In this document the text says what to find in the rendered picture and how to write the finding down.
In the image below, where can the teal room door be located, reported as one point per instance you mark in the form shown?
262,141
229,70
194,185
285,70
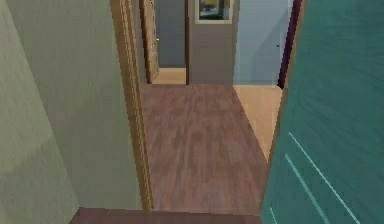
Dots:
330,110

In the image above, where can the framed picture pale frame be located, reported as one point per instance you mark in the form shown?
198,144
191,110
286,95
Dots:
213,10

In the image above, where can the brown wooden room door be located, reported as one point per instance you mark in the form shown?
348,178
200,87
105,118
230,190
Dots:
151,43

